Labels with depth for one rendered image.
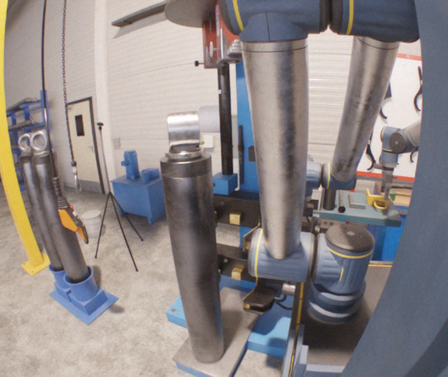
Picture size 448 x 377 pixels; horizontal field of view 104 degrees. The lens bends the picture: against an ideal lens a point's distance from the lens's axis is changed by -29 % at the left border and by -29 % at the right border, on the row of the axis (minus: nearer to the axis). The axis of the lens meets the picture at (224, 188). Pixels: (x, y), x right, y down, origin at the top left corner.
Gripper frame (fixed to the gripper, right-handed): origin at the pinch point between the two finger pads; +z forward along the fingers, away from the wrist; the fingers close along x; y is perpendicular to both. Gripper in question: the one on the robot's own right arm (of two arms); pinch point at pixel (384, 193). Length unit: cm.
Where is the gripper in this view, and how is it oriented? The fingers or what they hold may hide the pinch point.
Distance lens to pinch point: 157.6
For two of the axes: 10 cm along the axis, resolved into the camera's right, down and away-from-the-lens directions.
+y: 9.0, 1.1, -4.2
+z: 0.4, 9.4, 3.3
